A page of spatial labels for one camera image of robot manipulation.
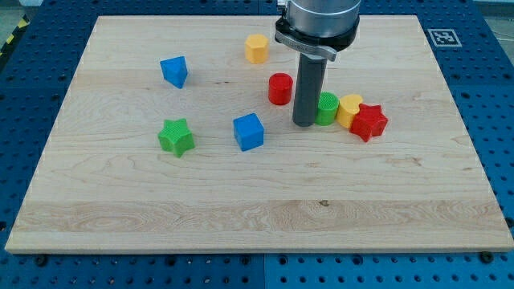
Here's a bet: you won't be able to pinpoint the red cylinder block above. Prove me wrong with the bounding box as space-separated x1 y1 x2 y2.
268 72 293 105

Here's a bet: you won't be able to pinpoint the yellow hexagon block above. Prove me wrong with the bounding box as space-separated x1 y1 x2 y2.
245 34 269 64

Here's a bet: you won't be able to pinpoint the green star block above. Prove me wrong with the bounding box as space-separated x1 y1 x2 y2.
157 118 195 157

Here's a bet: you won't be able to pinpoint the green cylinder block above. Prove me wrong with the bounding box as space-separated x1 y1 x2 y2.
315 92 339 126

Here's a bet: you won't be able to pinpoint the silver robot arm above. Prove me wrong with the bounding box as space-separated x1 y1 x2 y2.
275 0 361 127

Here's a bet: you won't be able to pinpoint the wooden board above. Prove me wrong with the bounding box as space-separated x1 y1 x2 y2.
6 15 513 254

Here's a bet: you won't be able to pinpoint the blue triangle block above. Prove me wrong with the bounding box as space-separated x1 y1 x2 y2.
160 56 188 89

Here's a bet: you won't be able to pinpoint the yellow heart block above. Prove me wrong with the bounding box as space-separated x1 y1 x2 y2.
335 94 363 129

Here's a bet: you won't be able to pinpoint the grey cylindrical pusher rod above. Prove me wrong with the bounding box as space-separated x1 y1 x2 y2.
292 53 327 127

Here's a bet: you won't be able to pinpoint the blue cube block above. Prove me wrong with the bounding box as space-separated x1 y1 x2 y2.
233 113 264 151

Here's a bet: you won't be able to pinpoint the red star block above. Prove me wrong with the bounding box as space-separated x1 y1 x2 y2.
349 104 388 142

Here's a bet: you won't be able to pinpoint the white fiducial marker tag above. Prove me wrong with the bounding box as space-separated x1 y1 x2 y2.
427 28 462 47

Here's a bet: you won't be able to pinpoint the black silver tool flange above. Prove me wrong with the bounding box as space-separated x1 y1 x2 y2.
275 17 360 61

